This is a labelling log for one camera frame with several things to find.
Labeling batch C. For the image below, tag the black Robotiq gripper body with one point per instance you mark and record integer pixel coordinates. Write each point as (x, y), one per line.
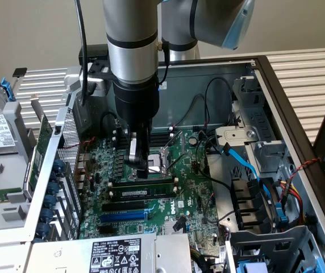
(137, 105)

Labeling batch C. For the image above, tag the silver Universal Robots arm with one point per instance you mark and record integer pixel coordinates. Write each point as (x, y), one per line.
(131, 28)

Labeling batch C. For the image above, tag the CPU socket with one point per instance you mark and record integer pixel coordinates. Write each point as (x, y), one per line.
(158, 163)

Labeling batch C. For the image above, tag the silver socket cover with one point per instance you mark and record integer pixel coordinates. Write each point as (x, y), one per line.
(167, 159)

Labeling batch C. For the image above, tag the white case label sticker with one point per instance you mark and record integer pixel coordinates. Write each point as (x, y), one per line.
(164, 85)

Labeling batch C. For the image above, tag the thin metal locking lever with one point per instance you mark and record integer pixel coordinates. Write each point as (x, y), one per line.
(181, 162)

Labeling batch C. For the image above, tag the open PC case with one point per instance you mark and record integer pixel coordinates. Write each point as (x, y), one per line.
(185, 99)

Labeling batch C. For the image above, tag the round coin battery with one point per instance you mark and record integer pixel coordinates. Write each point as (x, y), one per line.
(193, 140)

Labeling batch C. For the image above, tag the green Dell motherboard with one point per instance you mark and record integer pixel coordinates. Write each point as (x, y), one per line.
(191, 176)

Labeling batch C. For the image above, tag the long black expansion slot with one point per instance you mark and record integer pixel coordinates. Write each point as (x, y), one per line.
(122, 206)

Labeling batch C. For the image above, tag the rear port block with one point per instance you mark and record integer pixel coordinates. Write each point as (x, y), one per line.
(81, 170)

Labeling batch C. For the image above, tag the black box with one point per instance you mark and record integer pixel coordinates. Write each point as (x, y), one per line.
(97, 52)

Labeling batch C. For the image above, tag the blue expansion slot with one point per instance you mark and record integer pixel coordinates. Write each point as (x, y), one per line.
(122, 217)

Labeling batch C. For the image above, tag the silver chipset heatsink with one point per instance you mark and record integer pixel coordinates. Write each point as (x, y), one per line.
(168, 227)

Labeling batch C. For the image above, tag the short black expansion slot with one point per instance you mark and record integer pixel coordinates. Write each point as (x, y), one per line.
(106, 230)

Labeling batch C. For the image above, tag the blue card retainer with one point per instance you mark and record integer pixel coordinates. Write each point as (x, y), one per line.
(46, 216)
(58, 165)
(53, 188)
(42, 229)
(50, 202)

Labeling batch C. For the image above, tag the silver power supply with label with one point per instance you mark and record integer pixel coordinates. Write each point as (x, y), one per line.
(168, 250)

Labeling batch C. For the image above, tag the green graphics card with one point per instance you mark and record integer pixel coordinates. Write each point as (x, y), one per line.
(41, 136)

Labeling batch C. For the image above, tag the black case fan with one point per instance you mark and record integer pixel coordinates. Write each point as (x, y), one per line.
(245, 199)

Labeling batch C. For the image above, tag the silver disk bay cage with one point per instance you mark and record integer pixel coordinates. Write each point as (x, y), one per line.
(260, 122)

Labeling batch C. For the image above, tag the black table clamp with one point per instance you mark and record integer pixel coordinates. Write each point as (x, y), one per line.
(20, 72)

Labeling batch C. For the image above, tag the blue disk caddy clip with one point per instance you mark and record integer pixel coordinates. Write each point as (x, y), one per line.
(9, 89)

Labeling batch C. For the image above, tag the grey parts rack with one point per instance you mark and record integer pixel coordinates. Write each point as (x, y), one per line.
(16, 196)

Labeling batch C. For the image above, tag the dark grey disk bay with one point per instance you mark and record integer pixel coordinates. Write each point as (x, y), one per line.
(264, 241)

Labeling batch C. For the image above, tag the blue disk caddy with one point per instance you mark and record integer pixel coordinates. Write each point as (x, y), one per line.
(253, 268)

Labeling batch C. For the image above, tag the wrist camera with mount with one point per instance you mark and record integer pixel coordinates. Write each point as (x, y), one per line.
(98, 85)

